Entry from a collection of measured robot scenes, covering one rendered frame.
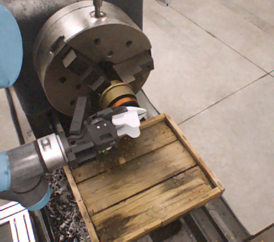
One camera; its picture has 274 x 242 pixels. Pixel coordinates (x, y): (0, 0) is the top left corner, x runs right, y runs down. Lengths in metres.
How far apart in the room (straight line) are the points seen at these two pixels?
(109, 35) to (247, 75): 1.97
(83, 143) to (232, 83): 1.94
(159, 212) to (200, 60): 1.98
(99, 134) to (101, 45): 0.23
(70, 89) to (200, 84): 1.72
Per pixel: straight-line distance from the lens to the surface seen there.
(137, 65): 0.77
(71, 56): 0.69
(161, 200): 0.79
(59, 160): 0.63
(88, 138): 0.64
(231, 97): 2.35
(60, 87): 0.77
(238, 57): 2.75
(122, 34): 0.74
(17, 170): 0.63
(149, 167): 0.84
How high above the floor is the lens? 1.61
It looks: 48 degrees down
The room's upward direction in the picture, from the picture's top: straight up
